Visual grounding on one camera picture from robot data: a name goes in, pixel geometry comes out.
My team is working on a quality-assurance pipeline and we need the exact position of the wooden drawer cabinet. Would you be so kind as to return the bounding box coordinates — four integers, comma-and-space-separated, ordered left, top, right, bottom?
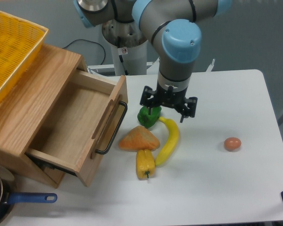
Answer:
0, 44, 88, 189

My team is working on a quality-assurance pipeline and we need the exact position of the wooden top drawer black handle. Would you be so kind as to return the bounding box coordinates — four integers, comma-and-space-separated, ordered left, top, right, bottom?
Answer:
25, 69, 129, 187

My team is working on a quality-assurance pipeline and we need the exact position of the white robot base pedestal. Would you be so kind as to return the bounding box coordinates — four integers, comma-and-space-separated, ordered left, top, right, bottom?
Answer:
88, 20, 159, 76

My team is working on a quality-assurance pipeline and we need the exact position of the yellow bell pepper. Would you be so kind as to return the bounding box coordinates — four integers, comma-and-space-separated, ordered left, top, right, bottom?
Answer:
136, 149, 156, 179

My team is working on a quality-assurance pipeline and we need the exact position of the black cable on floor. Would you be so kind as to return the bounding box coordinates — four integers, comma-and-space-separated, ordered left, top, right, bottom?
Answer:
62, 39, 106, 65

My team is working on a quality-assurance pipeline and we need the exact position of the white table bracket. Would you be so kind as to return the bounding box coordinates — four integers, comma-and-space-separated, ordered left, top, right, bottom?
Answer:
206, 58, 216, 72

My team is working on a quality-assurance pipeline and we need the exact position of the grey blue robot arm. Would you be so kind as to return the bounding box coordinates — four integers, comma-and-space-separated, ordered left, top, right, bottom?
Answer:
74, 0, 232, 119

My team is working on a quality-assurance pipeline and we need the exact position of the blue handled dark pan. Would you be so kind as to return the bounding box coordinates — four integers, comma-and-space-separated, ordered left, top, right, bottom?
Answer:
0, 167, 58, 223

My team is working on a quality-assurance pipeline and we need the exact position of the yellow banana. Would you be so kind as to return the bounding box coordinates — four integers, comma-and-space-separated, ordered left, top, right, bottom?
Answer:
155, 116, 180, 166

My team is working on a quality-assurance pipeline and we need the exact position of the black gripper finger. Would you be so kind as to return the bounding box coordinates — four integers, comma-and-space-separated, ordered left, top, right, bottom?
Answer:
140, 86, 157, 115
180, 97, 198, 123

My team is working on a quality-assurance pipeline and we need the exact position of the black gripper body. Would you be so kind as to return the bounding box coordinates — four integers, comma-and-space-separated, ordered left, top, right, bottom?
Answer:
154, 82, 188, 113

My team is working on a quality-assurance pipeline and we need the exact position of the yellow plastic basket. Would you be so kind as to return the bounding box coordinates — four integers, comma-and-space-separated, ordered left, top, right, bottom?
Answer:
0, 11, 49, 104

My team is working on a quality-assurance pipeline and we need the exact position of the brown egg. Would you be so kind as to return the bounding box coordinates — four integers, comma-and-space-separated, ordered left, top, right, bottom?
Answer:
224, 137, 241, 151

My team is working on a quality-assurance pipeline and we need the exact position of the green bell pepper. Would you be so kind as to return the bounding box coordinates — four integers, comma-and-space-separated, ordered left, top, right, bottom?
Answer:
137, 106, 162, 129

